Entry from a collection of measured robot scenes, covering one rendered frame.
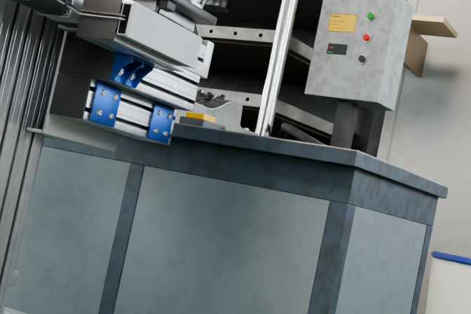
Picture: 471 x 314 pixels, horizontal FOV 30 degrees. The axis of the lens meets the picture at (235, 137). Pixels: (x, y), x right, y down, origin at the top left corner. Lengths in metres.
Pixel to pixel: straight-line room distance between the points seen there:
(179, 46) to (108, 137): 0.37
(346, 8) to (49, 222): 1.36
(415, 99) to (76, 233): 3.31
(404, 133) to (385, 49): 2.37
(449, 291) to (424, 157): 1.02
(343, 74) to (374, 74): 0.12
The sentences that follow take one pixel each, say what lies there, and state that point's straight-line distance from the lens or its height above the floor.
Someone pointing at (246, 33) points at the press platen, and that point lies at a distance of 3.40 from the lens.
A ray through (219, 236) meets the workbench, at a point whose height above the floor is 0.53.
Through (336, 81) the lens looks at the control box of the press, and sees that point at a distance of 3.23.
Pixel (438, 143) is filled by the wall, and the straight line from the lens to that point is 5.46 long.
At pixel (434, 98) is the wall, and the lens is 5.51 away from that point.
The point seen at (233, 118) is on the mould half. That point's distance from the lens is 2.77.
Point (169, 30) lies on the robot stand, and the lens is 1.78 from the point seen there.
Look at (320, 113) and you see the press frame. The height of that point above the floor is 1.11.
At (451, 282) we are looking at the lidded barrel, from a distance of 4.78.
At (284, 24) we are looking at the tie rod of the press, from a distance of 3.25.
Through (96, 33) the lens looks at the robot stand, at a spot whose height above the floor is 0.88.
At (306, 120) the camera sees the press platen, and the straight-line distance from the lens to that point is 3.56.
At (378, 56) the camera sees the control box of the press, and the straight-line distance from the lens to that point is 3.19.
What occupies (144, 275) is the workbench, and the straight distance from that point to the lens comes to 2.45.
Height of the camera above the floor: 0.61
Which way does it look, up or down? 4 degrees up
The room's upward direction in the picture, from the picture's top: 12 degrees clockwise
